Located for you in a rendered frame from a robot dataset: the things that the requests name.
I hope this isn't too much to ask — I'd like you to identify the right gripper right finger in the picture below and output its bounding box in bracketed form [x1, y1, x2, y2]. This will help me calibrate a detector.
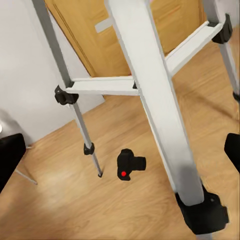
[224, 133, 240, 173]

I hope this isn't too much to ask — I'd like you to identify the digital camera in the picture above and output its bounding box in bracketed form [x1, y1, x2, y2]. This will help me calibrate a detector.
[117, 148, 146, 181]

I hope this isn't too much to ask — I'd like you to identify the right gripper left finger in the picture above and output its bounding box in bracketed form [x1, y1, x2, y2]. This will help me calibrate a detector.
[0, 133, 26, 193]

